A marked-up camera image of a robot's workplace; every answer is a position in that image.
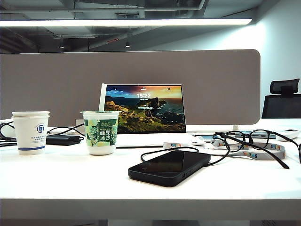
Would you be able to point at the black smartphone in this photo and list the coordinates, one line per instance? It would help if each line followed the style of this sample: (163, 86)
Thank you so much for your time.
(169, 168)

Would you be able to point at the beige fabric desk divider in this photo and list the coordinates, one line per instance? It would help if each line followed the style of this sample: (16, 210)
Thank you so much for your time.
(70, 82)

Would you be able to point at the white laptop with landscape wallpaper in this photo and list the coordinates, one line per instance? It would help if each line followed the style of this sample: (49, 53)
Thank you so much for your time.
(145, 113)

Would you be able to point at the white drinking straw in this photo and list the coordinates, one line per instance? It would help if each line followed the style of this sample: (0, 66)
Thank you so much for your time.
(102, 96)

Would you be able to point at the green printed drink cup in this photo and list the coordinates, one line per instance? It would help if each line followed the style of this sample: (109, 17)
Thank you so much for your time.
(101, 147)

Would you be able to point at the blue white badge card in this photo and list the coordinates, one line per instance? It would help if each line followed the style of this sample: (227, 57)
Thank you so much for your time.
(205, 138)

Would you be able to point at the hanging ceiling spotlight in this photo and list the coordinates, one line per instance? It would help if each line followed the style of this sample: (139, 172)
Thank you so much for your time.
(127, 44)

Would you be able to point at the black power adapter brick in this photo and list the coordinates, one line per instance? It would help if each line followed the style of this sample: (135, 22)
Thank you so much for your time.
(61, 140)

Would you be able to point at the long linear ceiling light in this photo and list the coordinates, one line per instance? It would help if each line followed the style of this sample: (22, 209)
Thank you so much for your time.
(117, 22)

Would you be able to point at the blue grey usb hub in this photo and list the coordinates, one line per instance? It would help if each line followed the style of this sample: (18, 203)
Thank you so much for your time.
(257, 136)

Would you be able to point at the plain white paper cup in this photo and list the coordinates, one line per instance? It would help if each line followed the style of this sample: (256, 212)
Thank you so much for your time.
(30, 113)

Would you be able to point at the white paper cup blue logo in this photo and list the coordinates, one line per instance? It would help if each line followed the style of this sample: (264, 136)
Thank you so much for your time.
(28, 134)

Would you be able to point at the black mesh office chair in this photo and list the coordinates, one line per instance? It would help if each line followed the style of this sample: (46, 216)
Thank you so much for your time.
(282, 106)

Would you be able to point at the black round eyeglasses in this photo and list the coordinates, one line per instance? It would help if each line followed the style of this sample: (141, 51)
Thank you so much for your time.
(285, 166)

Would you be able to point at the white divider bracket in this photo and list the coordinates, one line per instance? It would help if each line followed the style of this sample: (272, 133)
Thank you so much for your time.
(236, 127)

